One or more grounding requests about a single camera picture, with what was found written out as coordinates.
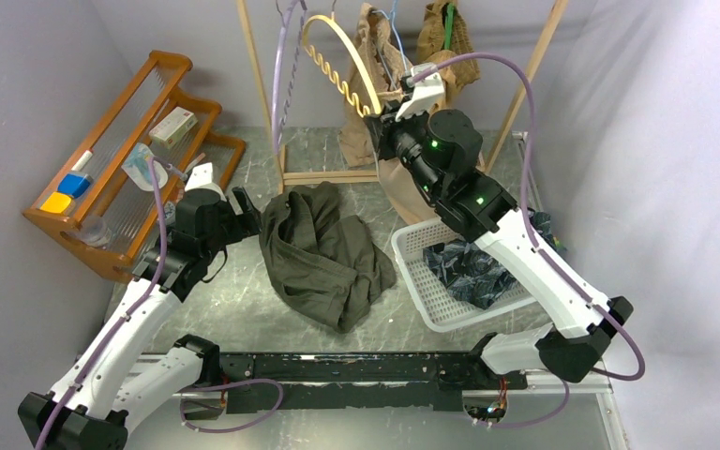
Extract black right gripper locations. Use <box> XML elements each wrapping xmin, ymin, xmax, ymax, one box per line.
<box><xmin>365</xmin><ymin>96</ymin><xmax>444</xmax><ymax>199</ymax></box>

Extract olive green shorts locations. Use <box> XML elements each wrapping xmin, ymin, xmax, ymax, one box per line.
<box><xmin>259</xmin><ymin>182</ymin><xmax>397</xmax><ymax>334</ymax></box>

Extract lilac plastic hanger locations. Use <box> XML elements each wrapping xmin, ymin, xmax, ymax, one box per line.
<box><xmin>270</xmin><ymin>0</ymin><xmax>309</xmax><ymax>157</ymax></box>

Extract wooden hanger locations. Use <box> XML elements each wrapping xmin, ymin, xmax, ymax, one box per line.
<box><xmin>301</xmin><ymin>0</ymin><xmax>383</xmax><ymax>119</ymax></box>

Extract dark shark print shorts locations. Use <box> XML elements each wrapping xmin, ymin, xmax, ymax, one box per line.
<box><xmin>422</xmin><ymin>237</ymin><xmax>518</xmax><ymax>309</ymax></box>

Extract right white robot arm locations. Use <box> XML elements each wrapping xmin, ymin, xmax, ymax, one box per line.
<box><xmin>364</xmin><ymin>109</ymin><xmax>646</xmax><ymax>388</ymax></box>

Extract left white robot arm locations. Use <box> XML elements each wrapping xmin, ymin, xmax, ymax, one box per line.
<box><xmin>18</xmin><ymin>187</ymin><xmax>262</xmax><ymax>449</ymax></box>

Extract beige shorts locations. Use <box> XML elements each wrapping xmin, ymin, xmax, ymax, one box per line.
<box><xmin>337</xmin><ymin>3</ymin><xmax>442</xmax><ymax>226</ymax></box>

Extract tan brown shorts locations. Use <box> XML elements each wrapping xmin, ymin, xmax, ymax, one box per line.
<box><xmin>415</xmin><ymin>1</ymin><xmax>481</xmax><ymax>111</ymax></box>

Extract green hanger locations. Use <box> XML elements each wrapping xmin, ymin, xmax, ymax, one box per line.
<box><xmin>442</xmin><ymin>1</ymin><xmax>456</xmax><ymax>50</ymax></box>

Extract wooden clothes rack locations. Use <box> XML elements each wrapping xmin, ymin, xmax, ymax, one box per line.
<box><xmin>236</xmin><ymin>0</ymin><xmax>571</xmax><ymax>195</ymax></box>

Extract white pen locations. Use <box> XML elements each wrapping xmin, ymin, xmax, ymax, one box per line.
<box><xmin>184</xmin><ymin>153</ymin><xmax>205</xmax><ymax>173</ymax></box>

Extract white blue packaged item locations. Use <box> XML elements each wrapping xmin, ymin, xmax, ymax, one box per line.
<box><xmin>121</xmin><ymin>142</ymin><xmax>169</xmax><ymax>192</ymax></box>

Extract orange wooden shelf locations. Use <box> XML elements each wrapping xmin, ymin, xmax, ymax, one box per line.
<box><xmin>22</xmin><ymin>51</ymin><xmax>247</xmax><ymax>282</ymax></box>

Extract white red box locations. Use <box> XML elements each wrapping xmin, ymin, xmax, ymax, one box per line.
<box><xmin>149</xmin><ymin>106</ymin><xmax>198</xmax><ymax>148</ymax></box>

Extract clear plastic cup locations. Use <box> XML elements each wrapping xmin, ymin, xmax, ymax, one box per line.
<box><xmin>78</xmin><ymin>215</ymin><xmax>113</xmax><ymax>248</ymax></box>

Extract blue sponge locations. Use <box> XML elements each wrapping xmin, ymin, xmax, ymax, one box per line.
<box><xmin>56</xmin><ymin>171</ymin><xmax>93</xmax><ymax>199</ymax></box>

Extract white tube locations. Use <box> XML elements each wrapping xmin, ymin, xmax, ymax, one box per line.
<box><xmin>70</xmin><ymin>149</ymin><xmax>94</xmax><ymax>172</ymax></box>

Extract yellow sponge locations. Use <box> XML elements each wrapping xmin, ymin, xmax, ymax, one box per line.
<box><xmin>38</xmin><ymin>191</ymin><xmax>76</xmax><ymax>216</ymax></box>

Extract white plastic laundry basket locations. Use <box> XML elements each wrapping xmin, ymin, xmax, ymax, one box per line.
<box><xmin>391</xmin><ymin>218</ymin><xmax>535</xmax><ymax>333</ymax></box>

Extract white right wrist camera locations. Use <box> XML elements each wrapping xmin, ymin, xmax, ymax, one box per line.
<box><xmin>395</xmin><ymin>63</ymin><xmax>445</xmax><ymax>122</ymax></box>

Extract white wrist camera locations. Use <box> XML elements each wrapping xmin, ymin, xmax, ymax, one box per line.
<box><xmin>395</xmin><ymin>63</ymin><xmax>445</xmax><ymax>122</ymax></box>
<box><xmin>184</xmin><ymin>162</ymin><xmax>226</xmax><ymax>201</ymax></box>

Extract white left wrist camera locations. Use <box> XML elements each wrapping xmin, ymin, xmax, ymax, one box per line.
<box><xmin>184</xmin><ymin>162</ymin><xmax>226</xmax><ymax>201</ymax></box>

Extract blue wire hanger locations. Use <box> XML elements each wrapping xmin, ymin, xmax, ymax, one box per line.
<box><xmin>372</xmin><ymin>0</ymin><xmax>410</xmax><ymax>73</ymax></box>

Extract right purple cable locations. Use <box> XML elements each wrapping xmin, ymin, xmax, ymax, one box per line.
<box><xmin>403</xmin><ymin>52</ymin><xmax>647</xmax><ymax>429</ymax></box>

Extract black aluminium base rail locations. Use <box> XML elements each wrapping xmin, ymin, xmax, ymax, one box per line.
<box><xmin>58</xmin><ymin>351</ymin><xmax>613</xmax><ymax>418</ymax></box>

